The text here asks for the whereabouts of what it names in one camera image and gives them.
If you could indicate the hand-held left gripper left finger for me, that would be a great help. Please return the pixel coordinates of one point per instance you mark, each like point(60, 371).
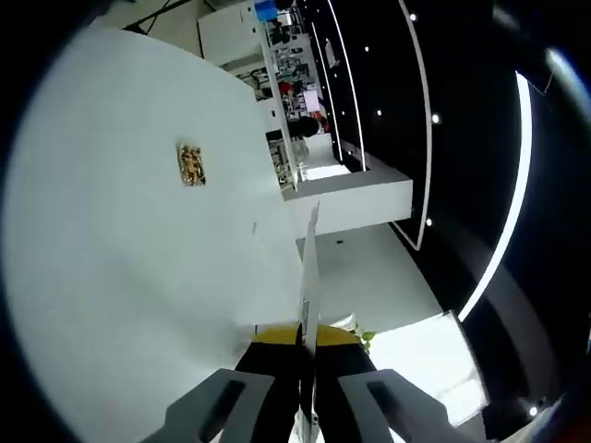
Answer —
point(272, 383)

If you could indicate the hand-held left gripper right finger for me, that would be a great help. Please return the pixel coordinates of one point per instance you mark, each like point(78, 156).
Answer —
point(341, 383)

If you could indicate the white skincare tube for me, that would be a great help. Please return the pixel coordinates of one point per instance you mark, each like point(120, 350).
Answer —
point(310, 277)

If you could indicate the small gold patterned packet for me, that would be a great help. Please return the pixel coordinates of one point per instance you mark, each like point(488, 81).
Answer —
point(191, 165)

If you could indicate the green potted plant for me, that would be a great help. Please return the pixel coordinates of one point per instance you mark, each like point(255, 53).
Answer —
point(367, 337)

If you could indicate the long white counter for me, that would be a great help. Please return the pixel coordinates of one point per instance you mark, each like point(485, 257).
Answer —
point(231, 27)

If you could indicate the blue bin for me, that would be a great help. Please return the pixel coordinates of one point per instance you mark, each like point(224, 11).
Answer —
point(267, 10)

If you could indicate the wall screen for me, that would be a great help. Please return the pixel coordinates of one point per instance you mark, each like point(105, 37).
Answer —
point(310, 101)

